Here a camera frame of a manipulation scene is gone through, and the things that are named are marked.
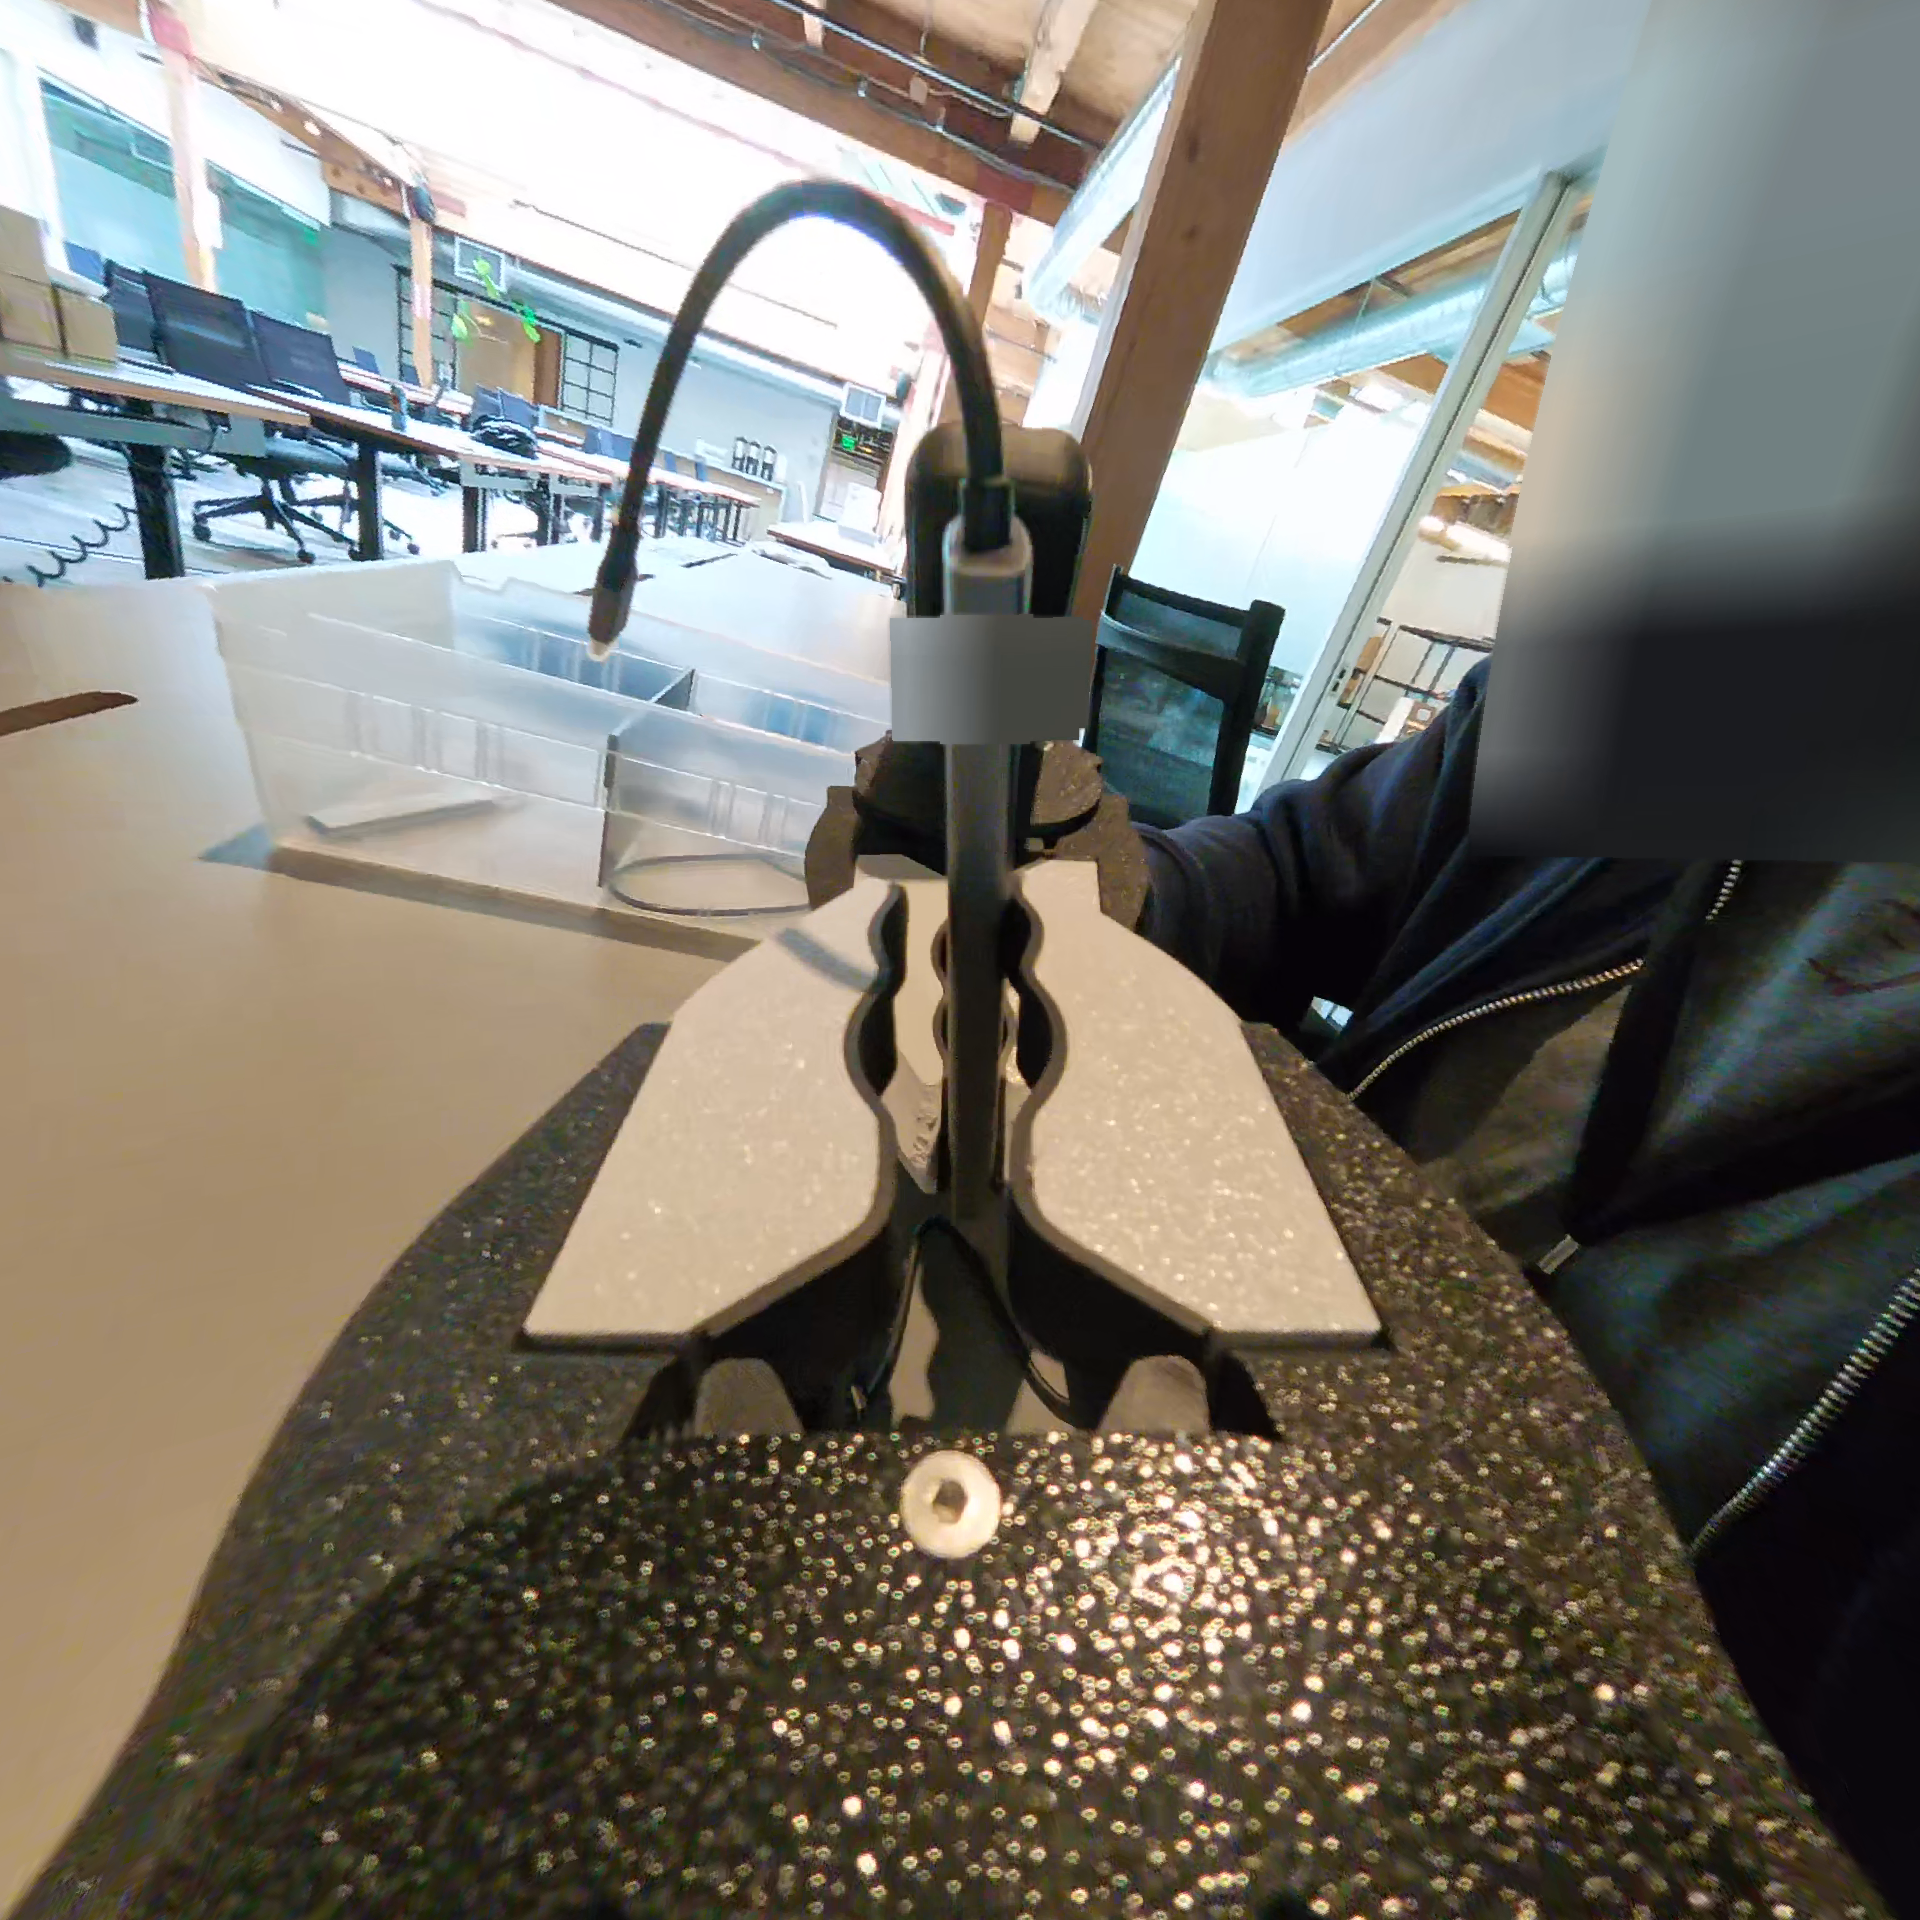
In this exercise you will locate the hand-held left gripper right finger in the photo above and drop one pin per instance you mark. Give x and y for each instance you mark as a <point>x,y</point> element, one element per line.
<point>1185,1171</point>

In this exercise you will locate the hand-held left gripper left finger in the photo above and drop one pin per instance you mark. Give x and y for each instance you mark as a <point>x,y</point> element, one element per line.
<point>720,1171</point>

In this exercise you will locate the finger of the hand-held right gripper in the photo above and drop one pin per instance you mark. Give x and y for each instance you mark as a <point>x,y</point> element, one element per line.
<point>1021,1059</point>
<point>908,1118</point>

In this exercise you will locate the grey usb hub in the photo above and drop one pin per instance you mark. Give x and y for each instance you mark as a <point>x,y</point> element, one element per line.
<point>399,813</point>
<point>984,839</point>

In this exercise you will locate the clear plastic organizer box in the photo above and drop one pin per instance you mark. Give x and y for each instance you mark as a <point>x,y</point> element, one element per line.
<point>450,705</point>

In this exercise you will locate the metal shelf rack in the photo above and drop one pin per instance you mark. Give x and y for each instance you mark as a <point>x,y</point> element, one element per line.
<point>1425,661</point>

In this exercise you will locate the person's torso in zip jacket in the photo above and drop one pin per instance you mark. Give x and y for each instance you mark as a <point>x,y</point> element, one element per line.
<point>1724,1201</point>

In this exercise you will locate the wood top office desk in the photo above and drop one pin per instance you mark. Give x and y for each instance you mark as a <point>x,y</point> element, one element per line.
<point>420,435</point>

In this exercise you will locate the black office chair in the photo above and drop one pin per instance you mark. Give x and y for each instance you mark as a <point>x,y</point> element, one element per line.
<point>201,339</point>

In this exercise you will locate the long wood top desk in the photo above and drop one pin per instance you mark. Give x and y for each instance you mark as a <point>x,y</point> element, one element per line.
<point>119,393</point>

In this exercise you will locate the row of cardboard boxes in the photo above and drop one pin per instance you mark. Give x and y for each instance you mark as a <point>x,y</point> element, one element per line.
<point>53,307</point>

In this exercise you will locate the wooden post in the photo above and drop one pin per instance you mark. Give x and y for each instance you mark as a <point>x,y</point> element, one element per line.
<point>1201,270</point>

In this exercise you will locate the silver air duct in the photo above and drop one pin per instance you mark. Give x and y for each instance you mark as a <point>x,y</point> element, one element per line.
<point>1381,339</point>

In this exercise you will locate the white glass partition frame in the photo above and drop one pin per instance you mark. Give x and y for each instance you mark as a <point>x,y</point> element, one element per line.
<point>1440,451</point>

